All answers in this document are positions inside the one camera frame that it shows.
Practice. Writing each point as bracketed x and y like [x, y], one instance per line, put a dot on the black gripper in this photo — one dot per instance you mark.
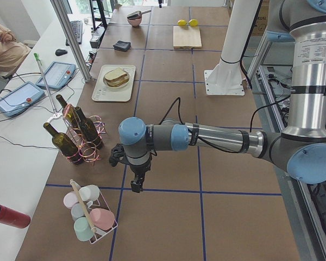
[138, 171]

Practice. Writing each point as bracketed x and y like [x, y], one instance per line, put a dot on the bread slice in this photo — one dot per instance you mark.
[116, 75]
[117, 83]

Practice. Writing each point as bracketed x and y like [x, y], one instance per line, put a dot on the white round plate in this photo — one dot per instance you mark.
[116, 78]

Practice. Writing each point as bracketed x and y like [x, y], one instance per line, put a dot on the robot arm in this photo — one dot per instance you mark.
[299, 149]

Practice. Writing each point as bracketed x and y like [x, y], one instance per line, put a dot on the cream bear tray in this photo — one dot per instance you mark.
[104, 93]

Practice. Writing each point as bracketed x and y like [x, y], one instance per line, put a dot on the white cup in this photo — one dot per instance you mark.
[89, 192]

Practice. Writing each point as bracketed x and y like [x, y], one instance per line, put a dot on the grey blue cup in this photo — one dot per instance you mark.
[77, 212]

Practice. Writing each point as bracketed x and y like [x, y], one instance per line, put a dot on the light pink cup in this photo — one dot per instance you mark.
[70, 199]

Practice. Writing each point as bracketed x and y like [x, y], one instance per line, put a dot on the dark wine bottle upper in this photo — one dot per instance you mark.
[88, 129]

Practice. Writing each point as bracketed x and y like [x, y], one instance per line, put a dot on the dark wine bottle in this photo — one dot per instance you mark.
[69, 114]
[65, 145]
[88, 129]

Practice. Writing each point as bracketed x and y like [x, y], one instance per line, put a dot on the dark wine bottle lower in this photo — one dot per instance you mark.
[65, 145]

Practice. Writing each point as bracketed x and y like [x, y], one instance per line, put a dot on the white stand with rod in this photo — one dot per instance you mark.
[56, 115]

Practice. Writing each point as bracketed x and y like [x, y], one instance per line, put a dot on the blue teach pendant far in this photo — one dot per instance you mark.
[58, 74]

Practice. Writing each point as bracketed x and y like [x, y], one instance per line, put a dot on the blue teach pendant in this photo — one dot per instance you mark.
[58, 74]
[20, 99]

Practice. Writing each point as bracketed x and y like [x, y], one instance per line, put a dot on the grey folded cloth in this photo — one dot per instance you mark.
[122, 46]

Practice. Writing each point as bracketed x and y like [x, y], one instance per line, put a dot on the red cylinder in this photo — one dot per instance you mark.
[13, 218]

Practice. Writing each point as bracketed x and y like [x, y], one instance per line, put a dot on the blue teach pendant near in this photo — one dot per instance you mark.
[20, 99]

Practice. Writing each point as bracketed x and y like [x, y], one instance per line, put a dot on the black computer mouse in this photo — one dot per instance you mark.
[60, 52]

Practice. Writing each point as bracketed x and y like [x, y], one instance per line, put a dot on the wooden cutting board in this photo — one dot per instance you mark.
[186, 37]

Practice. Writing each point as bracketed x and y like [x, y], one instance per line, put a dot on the pink bowl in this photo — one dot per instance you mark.
[135, 22]

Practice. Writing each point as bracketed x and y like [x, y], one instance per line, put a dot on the yellow lemon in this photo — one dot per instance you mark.
[193, 22]
[181, 23]

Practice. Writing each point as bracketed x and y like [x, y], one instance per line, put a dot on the black keyboard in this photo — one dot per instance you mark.
[77, 29]

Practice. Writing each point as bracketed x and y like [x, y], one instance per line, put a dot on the metal scoop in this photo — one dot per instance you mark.
[137, 14]

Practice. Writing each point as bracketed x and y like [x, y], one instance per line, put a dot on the person in beige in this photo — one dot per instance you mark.
[12, 52]

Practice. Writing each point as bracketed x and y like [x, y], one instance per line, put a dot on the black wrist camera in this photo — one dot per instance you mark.
[118, 155]

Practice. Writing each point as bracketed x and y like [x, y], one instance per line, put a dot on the white wire cup rack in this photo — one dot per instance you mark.
[89, 206]

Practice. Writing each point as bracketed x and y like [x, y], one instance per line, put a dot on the copper wire bottle rack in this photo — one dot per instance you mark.
[87, 150]

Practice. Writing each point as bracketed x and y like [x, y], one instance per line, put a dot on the aluminium frame post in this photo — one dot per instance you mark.
[67, 29]

